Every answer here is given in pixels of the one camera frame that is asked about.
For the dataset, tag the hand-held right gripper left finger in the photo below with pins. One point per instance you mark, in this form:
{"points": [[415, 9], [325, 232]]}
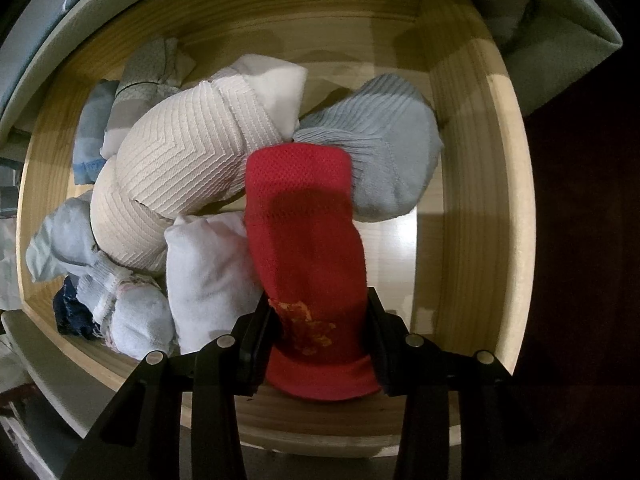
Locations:
{"points": [[256, 355]]}

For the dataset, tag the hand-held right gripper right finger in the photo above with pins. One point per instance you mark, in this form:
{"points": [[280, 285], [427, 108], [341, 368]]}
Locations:
{"points": [[378, 355]]}

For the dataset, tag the pale blue sock bundle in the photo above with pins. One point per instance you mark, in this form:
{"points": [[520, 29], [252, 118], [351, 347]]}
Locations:
{"points": [[140, 320]]}

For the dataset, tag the red sock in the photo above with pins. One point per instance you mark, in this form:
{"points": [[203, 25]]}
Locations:
{"points": [[305, 240]]}

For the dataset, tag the wooden drawer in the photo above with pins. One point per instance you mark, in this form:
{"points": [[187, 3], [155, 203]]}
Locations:
{"points": [[465, 185]]}

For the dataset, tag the light grey-blue sock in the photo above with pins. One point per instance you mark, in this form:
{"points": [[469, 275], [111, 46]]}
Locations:
{"points": [[60, 240]]}

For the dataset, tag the grey patterned white-toed sock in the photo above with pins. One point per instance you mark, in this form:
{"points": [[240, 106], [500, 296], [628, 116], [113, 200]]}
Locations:
{"points": [[145, 70]]}

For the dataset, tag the white sock bundle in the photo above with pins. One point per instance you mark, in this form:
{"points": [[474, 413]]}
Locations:
{"points": [[210, 280]]}

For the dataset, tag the navy cloth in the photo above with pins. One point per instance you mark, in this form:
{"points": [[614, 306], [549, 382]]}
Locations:
{"points": [[70, 310]]}

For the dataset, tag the grey ribbed sock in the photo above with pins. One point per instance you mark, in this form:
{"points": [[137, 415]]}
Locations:
{"points": [[390, 150]]}

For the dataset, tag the cream ribbed sock bundle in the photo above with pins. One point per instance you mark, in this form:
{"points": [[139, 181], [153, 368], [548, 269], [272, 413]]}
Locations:
{"points": [[175, 150]]}

